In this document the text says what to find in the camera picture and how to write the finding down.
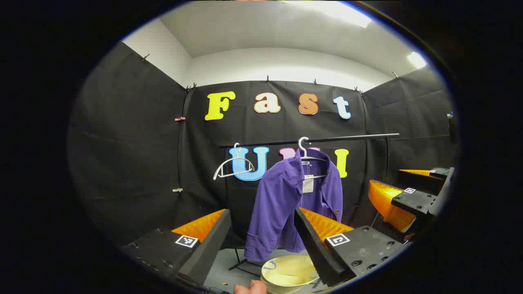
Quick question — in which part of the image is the white clothes hanger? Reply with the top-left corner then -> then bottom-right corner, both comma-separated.
213,143 -> 256,180
298,137 -> 330,180

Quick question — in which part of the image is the cream laundry hamper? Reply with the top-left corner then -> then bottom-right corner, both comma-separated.
261,255 -> 321,294

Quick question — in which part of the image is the small ceiling light panel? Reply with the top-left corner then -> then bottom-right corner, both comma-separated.
407,51 -> 428,69

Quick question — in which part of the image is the black backdrop cloth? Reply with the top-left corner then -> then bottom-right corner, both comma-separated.
67,41 -> 458,249

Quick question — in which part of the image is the black clothes rack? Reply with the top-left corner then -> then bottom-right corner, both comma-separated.
218,133 -> 401,282

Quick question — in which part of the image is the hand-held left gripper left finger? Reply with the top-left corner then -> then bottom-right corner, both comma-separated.
121,208 -> 232,291

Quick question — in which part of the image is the purple jacket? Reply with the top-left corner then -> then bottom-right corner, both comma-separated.
244,148 -> 344,262

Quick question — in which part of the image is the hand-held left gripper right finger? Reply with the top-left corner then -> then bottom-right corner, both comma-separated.
294,207 -> 410,287

